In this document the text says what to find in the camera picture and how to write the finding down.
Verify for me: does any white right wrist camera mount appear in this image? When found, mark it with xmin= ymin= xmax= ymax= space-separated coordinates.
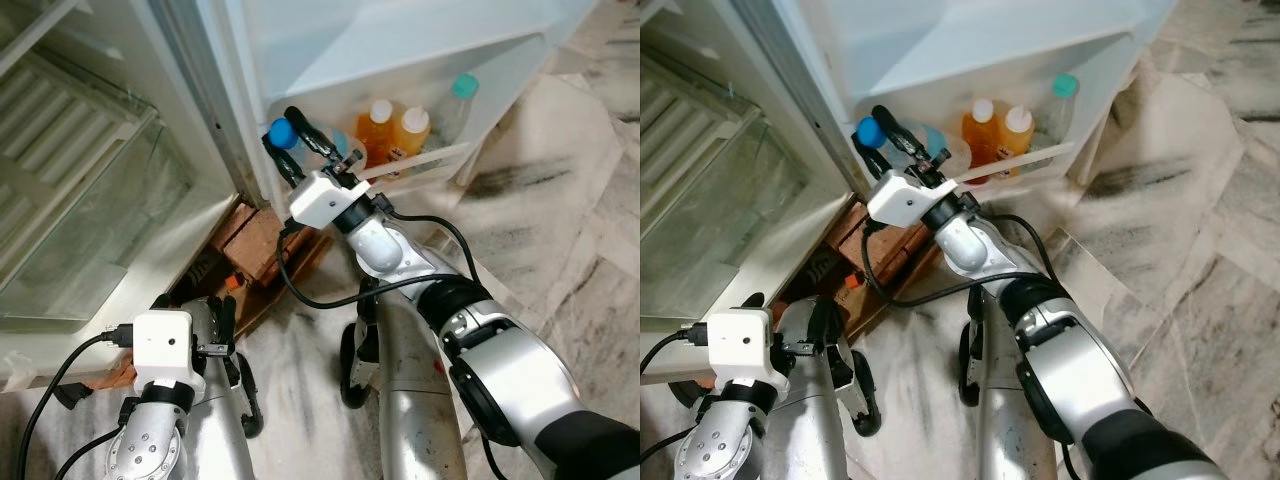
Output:
xmin=866 ymin=170 xmax=959 ymax=228
xmin=289 ymin=170 xmax=373 ymax=234

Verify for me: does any teal-capped clear bottle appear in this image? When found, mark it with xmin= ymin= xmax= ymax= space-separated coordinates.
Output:
xmin=440 ymin=73 xmax=481 ymax=143
xmin=1040 ymin=72 xmax=1081 ymax=143

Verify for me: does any glass fridge shelf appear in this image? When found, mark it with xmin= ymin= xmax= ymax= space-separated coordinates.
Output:
xmin=0 ymin=105 xmax=196 ymax=333
xmin=640 ymin=110 xmax=811 ymax=323

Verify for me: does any silver left robot leg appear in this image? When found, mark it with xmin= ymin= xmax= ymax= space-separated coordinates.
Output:
xmin=185 ymin=295 xmax=266 ymax=480
xmin=770 ymin=297 xmax=886 ymax=480

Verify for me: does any silver right robot leg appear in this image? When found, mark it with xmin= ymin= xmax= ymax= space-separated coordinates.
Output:
xmin=338 ymin=285 xmax=471 ymax=480
xmin=955 ymin=285 xmax=1061 ymax=480

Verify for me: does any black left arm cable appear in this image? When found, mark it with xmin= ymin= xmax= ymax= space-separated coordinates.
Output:
xmin=15 ymin=325 xmax=136 ymax=480
xmin=640 ymin=325 xmax=709 ymax=381

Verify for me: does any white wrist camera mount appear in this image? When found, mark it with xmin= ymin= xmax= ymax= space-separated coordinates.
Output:
xmin=703 ymin=308 xmax=781 ymax=389
xmin=132 ymin=310 xmax=207 ymax=389
xmin=289 ymin=170 xmax=373 ymax=234
xmin=866 ymin=170 xmax=959 ymax=228

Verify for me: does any orange juice bottle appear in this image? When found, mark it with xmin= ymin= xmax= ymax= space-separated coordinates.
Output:
xmin=1000 ymin=105 xmax=1037 ymax=177
xmin=395 ymin=106 xmax=433 ymax=177
xmin=357 ymin=98 xmax=396 ymax=168
xmin=962 ymin=97 xmax=1001 ymax=186

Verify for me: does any dark brown printed block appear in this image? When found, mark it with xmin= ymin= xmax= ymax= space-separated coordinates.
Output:
xmin=770 ymin=255 xmax=851 ymax=303
xmin=183 ymin=248 xmax=248 ymax=303

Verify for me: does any blue-capped clear water bottle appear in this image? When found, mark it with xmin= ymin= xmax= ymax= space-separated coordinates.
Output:
xmin=265 ymin=117 xmax=351 ymax=191
xmin=853 ymin=115 xmax=973 ymax=189

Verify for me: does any grey fridge body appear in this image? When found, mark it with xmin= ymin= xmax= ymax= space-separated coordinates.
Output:
xmin=0 ymin=0 xmax=246 ymax=391
xmin=640 ymin=0 xmax=863 ymax=386

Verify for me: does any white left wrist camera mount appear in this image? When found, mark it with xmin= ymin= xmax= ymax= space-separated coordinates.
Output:
xmin=703 ymin=308 xmax=781 ymax=389
xmin=132 ymin=310 xmax=207 ymax=389

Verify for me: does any silver robot leg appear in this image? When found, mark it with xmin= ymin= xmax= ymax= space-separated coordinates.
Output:
xmin=955 ymin=285 xmax=1061 ymax=480
xmin=770 ymin=297 xmax=886 ymax=480
xmin=185 ymin=295 xmax=266 ymax=480
xmin=338 ymin=285 xmax=471 ymax=480

